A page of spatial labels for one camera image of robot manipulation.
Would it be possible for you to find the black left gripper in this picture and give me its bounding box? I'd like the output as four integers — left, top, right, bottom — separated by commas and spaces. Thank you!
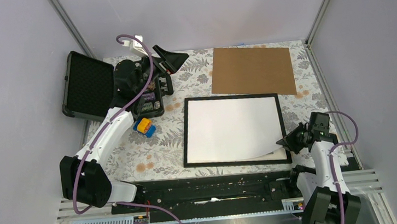
130, 42, 191, 95

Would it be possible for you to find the cat photo print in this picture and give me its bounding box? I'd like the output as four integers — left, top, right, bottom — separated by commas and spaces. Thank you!
182, 92, 286, 166

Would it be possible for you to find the brown backing board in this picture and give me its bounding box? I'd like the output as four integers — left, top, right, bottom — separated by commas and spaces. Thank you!
211, 47, 297, 95

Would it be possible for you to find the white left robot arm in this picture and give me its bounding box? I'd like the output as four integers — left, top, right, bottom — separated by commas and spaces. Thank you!
59, 35, 189, 212

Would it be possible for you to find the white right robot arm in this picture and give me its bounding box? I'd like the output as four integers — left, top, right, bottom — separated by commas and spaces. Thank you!
276, 111, 361, 224

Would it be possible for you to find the orange blue toy block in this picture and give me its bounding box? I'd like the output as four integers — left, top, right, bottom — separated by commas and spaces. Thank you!
133, 118, 156, 138

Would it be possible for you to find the black poker chip case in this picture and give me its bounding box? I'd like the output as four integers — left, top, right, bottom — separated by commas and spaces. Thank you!
62, 51, 173, 122

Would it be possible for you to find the floral table cloth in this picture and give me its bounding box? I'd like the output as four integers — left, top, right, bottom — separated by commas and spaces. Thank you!
106, 40, 328, 182

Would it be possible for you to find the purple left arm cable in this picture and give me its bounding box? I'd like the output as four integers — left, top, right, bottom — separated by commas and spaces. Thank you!
57, 31, 187, 224

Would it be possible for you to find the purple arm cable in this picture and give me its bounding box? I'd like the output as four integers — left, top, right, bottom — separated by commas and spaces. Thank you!
57, 31, 187, 224
291, 108, 368, 224

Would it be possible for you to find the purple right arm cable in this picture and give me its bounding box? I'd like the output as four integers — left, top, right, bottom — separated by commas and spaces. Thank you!
291, 108, 368, 224

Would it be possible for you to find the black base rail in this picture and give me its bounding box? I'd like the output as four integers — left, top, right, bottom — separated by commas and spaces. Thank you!
109, 163, 325, 224

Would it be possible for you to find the right aluminium corner post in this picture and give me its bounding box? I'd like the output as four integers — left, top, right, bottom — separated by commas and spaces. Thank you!
305, 0, 331, 45

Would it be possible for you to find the aluminium corner post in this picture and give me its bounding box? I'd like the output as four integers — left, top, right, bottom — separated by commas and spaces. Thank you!
48, 0, 96, 58
305, 0, 331, 45

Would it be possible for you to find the left aluminium corner post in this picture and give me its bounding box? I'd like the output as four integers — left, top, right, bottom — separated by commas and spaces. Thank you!
48, 0, 96, 58

